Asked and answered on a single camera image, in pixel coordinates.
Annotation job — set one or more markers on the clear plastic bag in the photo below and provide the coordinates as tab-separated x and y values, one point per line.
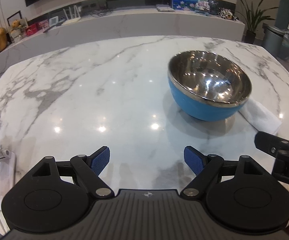
288	46

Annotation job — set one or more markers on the black picture frame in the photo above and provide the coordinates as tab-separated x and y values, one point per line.
8	21

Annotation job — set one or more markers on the white paper towel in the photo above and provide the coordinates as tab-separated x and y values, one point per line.
259	116

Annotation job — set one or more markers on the blue steel bowl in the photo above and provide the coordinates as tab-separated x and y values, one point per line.
184	100

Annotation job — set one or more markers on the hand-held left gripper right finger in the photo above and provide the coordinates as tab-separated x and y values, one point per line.
193	160

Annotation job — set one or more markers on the white desk stand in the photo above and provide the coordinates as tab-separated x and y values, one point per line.
5	175

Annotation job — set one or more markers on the black and white figurines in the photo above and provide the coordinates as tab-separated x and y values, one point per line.
227	14

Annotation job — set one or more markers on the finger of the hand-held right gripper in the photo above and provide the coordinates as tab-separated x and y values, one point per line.
264	141

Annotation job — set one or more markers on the pink box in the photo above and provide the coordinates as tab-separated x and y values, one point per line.
42	24

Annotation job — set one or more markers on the potted long-leaf plant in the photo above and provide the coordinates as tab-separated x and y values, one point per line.
250	36

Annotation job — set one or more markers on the floral printed box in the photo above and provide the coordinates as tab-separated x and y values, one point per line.
202	7

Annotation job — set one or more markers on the white router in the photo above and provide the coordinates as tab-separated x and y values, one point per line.
70	21

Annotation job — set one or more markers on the small white display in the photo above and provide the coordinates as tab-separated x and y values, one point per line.
54	21

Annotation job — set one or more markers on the long marble console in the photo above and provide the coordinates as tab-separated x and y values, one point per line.
134	26

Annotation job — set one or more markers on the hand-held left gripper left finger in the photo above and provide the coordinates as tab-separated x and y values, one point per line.
100	161

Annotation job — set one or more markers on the red box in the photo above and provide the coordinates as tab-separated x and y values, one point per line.
30	30

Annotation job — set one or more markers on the grey trash can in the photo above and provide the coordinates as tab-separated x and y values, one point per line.
272	42

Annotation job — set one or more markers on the yellow plush bear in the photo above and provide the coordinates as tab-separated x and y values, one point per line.
15	23

